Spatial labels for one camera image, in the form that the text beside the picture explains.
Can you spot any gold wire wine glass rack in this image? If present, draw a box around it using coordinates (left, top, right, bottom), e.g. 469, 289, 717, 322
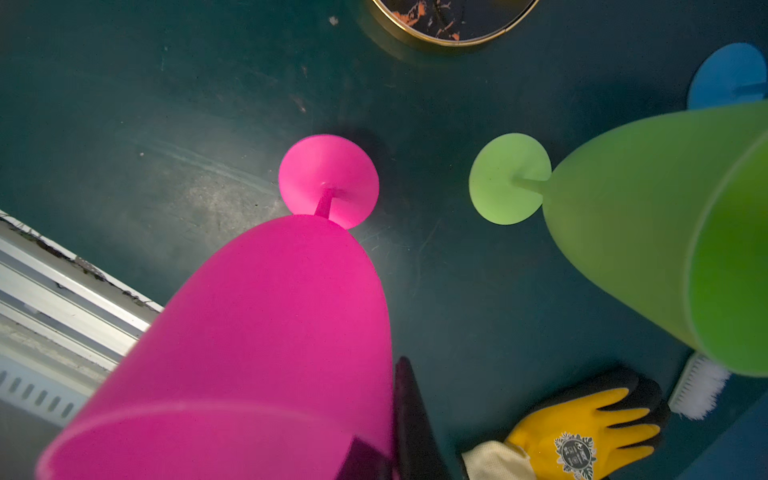
367, 0, 539, 48

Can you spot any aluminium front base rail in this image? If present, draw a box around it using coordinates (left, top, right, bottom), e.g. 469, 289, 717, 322
1, 213, 163, 427

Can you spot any magenta wine glass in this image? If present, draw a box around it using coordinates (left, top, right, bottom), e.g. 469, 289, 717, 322
35, 135, 395, 479

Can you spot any blue wine glass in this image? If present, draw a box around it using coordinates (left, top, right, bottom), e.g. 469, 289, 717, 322
686, 43, 767, 110

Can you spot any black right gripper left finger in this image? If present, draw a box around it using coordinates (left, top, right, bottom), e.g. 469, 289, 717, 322
335, 437, 393, 480

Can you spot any yellow work glove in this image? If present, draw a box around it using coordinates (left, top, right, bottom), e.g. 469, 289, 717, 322
462, 367, 670, 479

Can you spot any white bottle brush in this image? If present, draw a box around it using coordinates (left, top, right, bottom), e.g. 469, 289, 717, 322
667, 352, 732, 421

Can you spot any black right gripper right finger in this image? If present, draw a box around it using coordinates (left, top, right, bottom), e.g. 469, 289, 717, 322
394, 356, 451, 480

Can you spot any green wine glass back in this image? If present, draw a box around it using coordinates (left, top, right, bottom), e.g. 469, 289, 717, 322
468, 101, 767, 377

